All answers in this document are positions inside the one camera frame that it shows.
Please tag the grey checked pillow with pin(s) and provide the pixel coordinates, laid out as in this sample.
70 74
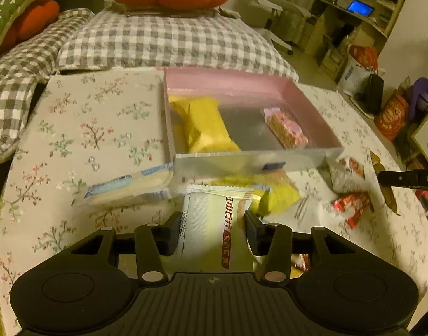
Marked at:
172 42

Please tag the wooden shelf desk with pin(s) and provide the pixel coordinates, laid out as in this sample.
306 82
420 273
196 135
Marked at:
343 35

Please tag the white and red bag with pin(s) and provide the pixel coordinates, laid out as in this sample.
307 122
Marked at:
357 66

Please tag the flat board under cushion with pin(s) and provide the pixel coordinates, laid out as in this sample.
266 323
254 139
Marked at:
137 9

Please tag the purple object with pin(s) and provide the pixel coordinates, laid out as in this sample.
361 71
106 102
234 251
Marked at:
418 94

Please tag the white and red snack packet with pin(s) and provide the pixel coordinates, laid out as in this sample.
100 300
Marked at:
347 171

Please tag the tablet with blue screen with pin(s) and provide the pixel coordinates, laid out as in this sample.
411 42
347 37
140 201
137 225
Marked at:
360 7

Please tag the pink cardboard box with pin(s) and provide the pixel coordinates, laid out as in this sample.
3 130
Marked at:
235 84

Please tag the green snowflake pillow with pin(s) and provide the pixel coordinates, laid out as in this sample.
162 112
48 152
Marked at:
11 7

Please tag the small orange pumpkin cushion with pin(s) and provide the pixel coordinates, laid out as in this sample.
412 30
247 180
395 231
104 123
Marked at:
35 21

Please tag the yellow snack packet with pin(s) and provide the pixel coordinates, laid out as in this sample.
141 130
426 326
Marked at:
277 192
207 126

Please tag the brown gold snack wrapper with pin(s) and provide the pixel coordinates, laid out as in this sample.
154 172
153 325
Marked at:
387 196

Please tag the pink wrapped snack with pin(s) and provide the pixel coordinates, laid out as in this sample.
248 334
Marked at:
287 129

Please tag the white framed board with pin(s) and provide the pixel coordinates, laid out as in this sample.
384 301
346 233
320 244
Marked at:
427 136

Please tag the black upright device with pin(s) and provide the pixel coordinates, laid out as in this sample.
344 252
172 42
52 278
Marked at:
375 91

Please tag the orange printed bag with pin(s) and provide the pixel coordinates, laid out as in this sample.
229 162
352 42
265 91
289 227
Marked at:
392 115

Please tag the blue and white snack packet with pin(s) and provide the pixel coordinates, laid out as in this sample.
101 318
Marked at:
126 189

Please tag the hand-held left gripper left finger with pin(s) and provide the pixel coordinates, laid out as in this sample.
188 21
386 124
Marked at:
172 232

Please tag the small red snack packet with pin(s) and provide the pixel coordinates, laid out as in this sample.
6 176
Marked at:
301 261

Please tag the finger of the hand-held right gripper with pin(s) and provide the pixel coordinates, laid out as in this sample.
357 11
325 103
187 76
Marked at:
399 179

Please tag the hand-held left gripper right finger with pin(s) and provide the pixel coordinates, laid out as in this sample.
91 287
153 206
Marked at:
252 232

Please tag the grey checked blanket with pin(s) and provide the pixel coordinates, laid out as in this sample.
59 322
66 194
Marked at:
21 77

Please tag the red shiny snack packet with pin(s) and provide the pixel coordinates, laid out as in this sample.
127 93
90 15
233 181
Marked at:
354 206

